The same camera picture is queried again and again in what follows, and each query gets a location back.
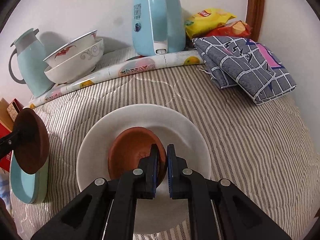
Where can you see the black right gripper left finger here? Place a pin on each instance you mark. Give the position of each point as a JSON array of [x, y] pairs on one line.
[[105, 209]]

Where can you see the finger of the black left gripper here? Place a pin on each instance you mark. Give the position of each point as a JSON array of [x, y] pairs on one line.
[[9, 143]]

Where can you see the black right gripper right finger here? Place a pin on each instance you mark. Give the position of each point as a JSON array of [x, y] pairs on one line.
[[217, 209]]

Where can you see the brown small dish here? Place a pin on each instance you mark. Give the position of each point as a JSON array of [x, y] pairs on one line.
[[129, 147], [32, 146]]

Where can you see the blue square plate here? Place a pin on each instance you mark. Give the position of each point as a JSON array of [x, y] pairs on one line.
[[29, 188]]

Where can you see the white round plate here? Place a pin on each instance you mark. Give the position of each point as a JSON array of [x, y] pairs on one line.
[[139, 124]]

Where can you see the brown cardboard box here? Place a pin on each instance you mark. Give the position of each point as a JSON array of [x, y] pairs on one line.
[[5, 118]]

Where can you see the patterned red book box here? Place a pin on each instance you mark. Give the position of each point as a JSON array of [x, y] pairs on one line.
[[14, 109]]

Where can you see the striped quilted table cover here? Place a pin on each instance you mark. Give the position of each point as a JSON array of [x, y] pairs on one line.
[[266, 151]]

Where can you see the light blue thermos jug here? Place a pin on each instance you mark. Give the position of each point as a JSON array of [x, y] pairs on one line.
[[30, 54]]

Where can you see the white bowl red pattern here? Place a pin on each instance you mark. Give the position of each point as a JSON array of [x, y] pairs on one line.
[[71, 48]]

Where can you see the large white bowl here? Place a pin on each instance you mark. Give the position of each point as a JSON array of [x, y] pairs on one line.
[[76, 66]]

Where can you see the fruit pattern plastic mat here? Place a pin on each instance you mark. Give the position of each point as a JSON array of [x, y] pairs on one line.
[[125, 68]]

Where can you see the grey checked folded cloth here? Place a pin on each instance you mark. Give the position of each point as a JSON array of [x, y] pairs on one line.
[[237, 61]]

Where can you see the red snack bag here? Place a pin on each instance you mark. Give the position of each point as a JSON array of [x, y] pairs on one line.
[[234, 29]]

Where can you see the yellow chip bag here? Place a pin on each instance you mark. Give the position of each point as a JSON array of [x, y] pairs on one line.
[[205, 21]]

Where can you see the light blue electric kettle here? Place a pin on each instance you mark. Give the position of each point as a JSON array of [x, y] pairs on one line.
[[157, 27]]

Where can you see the brown wooden door frame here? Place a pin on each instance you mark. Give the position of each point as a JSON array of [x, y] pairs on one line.
[[254, 17]]

